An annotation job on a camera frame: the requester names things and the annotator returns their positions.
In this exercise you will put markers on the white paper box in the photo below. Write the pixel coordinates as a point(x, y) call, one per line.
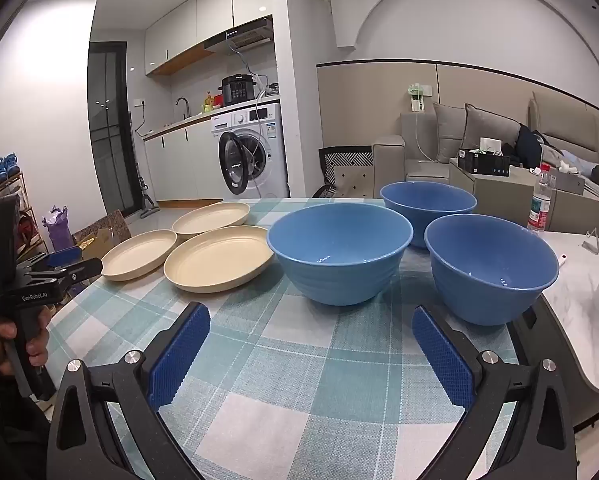
point(490, 144)

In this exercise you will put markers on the black pressure cooker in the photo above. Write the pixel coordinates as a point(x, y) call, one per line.
point(237, 91)

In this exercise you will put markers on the person's left forearm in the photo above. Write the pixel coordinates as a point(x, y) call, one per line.
point(9, 435)

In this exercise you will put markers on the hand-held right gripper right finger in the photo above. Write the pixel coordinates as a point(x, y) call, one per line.
point(442, 360)

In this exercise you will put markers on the marble top table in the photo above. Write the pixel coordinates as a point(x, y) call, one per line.
point(574, 285)

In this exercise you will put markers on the kitchen faucet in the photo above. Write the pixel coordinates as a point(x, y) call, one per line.
point(188, 110)

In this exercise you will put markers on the white kitchen counter cabinet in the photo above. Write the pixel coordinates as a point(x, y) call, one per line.
point(179, 160)

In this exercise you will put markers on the wooden shoe rack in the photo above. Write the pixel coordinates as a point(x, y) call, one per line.
point(29, 205)

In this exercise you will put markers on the grey blanket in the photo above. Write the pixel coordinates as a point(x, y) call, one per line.
point(579, 165)

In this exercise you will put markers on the white upper kitchen cabinets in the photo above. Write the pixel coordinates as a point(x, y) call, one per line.
point(199, 15)

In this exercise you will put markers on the dark glass door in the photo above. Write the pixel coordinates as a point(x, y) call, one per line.
point(107, 135)

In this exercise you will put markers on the grey box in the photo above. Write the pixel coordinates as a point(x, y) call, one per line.
point(567, 182)

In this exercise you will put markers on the small beige plate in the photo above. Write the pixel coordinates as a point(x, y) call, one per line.
point(137, 255)
point(209, 217)

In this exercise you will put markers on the range hood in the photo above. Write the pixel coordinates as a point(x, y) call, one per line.
point(239, 37)

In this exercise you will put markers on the beige side cabinet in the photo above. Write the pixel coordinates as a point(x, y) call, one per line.
point(499, 190)

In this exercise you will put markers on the grey cushion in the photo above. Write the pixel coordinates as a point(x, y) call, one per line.
point(489, 130)
point(449, 130)

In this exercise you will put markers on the large beige plate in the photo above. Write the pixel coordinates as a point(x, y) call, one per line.
point(214, 260)

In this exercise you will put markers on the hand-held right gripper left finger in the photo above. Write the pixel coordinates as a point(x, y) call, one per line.
point(179, 355)

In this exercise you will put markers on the grey sofa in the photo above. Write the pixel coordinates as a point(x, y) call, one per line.
point(387, 160)

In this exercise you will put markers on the metal phone stand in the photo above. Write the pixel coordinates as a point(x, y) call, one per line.
point(592, 247)

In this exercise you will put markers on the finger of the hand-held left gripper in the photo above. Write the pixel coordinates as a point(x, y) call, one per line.
point(82, 267)
point(64, 255)

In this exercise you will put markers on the grey floor cleaner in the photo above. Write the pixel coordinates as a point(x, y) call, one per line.
point(147, 210)

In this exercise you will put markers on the plastic water bottle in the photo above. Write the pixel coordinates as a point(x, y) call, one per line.
point(539, 205)

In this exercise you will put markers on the yellow toy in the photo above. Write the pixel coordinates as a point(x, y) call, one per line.
point(208, 105)

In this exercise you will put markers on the dark blue garment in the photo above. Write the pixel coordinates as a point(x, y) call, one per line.
point(529, 147)

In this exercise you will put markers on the person's left hand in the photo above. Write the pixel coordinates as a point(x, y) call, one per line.
point(37, 345)

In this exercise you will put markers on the white washing machine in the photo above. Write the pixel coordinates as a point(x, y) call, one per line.
point(269, 160)

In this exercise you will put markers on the patterned brown cardboard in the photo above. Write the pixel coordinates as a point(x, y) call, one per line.
point(112, 225)

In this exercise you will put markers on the purple bag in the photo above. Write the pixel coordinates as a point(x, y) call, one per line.
point(58, 230)

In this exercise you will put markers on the wall power strip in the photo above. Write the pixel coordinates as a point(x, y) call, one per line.
point(419, 102)

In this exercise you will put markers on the black box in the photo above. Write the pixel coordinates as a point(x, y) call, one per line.
point(482, 164)

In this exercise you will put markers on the blue bowl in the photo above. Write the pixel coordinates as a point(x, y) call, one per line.
point(339, 270)
point(424, 205)
point(489, 290)

